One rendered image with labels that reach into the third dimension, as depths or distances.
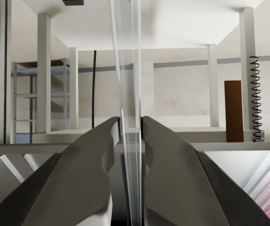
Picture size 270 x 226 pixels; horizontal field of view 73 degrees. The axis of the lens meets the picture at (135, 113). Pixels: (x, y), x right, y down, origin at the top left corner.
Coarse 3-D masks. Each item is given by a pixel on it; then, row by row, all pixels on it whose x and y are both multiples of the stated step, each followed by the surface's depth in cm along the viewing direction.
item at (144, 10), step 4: (64, 0) 42; (68, 0) 42; (72, 0) 42; (76, 0) 42; (80, 0) 42; (140, 0) 45; (144, 0) 45; (148, 0) 45; (68, 4) 44; (72, 4) 44; (76, 4) 44; (80, 4) 44; (140, 4) 47; (144, 4) 47; (148, 4) 47; (140, 8) 48; (144, 8) 49; (148, 8) 49; (140, 12) 50; (144, 12) 50; (148, 12) 51; (140, 16) 52; (144, 16) 52
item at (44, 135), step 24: (48, 24) 59; (240, 24) 58; (48, 48) 58; (72, 48) 84; (240, 48) 59; (48, 72) 58; (72, 72) 84; (216, 72) 83; (48, 96) 58; (72, 96) 84; (216, 96) 82; (48, 120) 58; (72, 120) 83; (216, 120) 82
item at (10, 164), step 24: (0, 144) 23; (24, 144) 23; (48, 144) 23; (120, 144) 17; (144, 144) 17; (192, 144) 17; (216, 144) 17; (240, 144) 17; (264, 144) 17; (0, 168) 18; (24, 168) 18; (120, 168) 18; (144, 168) 18; (240, 168) 18; (0, 192) 21; (120, 192) 21; (120, 216) 26
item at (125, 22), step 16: (112, 0) 8; (128, 0) 8; (112, 16) 8; (128, 16) 8; (112, 32) 9; (128, 32) 9; (128, 48) 9; (128, 64) 10; (128, 80) 10; (128, 96) 11; (128, 112) 12; (128, 128) 13; (128, 144) 14; (128, 160) 15; (128, 176) 17; (128, 192) 19
